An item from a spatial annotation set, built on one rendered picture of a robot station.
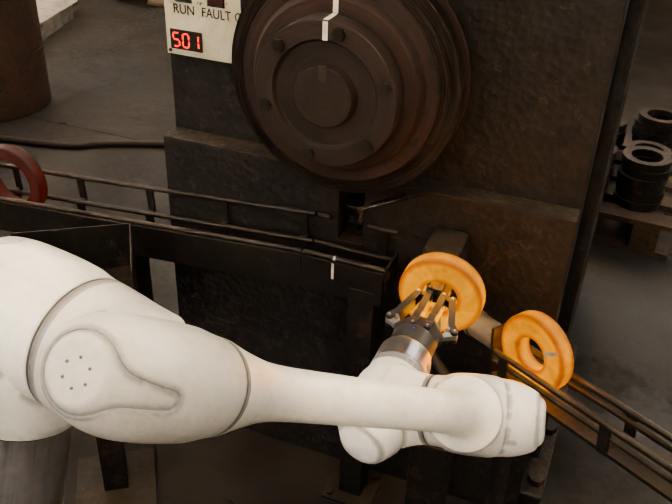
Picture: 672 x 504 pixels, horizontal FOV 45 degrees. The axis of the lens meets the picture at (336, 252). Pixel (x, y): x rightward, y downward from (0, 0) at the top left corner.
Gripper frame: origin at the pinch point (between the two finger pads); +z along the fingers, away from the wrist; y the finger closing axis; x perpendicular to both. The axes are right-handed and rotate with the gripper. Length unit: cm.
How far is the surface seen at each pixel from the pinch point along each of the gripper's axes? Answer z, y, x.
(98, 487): -10, -82, -83
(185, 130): 33, -73, 1
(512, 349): 6.6, 13.6, -15.8
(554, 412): -2.1, 23.9, -20.5
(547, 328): 3.6, 19.3, -6.4
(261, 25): 19, -44, 35
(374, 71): 12.0, -19.0, 32.9
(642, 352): 109, 45, -89
